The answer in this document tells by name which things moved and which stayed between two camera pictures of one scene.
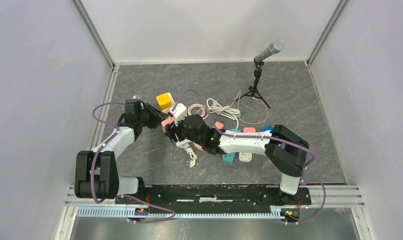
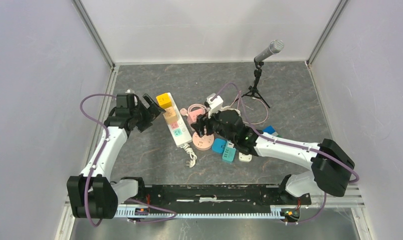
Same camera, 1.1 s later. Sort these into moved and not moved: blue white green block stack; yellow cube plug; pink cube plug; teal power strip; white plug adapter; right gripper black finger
Moved: right gripper black finger; pink cube plug
Not moved: blue white green block stack; white plug adapter; yellow cube plug; teal power strip
